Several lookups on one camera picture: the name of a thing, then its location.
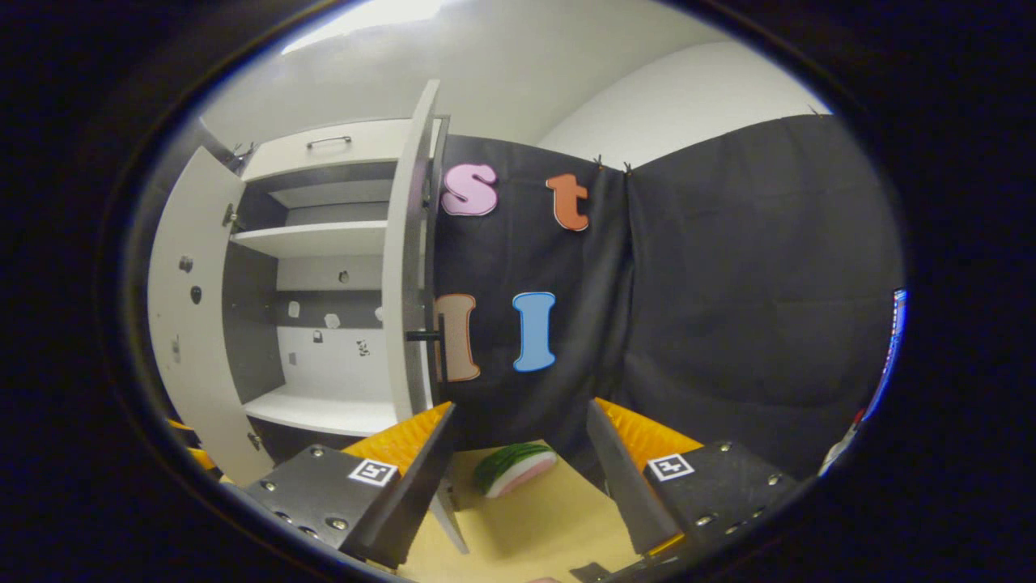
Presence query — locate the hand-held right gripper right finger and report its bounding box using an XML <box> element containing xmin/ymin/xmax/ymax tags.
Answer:
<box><xmin>587</xmin><ymin>398</ymin><xmax>802</xmax><ymax>560</ymax></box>

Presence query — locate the black backdrop cloth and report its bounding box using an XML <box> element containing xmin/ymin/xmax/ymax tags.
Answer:
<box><xmin>429</xmin><ymin>113</ymin><xmax>903</xmax><ymax>487</ymax></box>

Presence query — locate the watermelon slice toy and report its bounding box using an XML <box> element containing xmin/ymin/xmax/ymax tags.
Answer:
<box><xmin>473</xmin><ymin>442</ymin><xmax>559</xmax><ymax>499</ymax></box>

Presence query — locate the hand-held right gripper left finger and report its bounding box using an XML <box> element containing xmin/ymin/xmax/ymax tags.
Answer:
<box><xmin>241</xmin><ymin>402</ymin><xmax>458</xmax><ymax>570</ymax></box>

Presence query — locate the white cabinet drawer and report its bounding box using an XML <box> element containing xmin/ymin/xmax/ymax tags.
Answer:
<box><xmin>241</xmin><ymin>119</ymin><xmax>415</xmax><ymax>183</ymax></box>

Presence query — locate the white and grey cabinet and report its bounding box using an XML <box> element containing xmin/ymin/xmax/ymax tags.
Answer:
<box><xmin>223</xmin><ymin>117</ymin><xmax>450</xmax><ymax>462</ymax></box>

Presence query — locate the white cabinet door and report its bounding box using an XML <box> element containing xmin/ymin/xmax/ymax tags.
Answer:
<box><xmin>380</xmin><ymin>79</ymin><xmax>470</xmax><ymax>555</ymax></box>
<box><xmin>148</xmin><ymin>146</ymin><xmax>276</xmax><ymax>487</ymax></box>

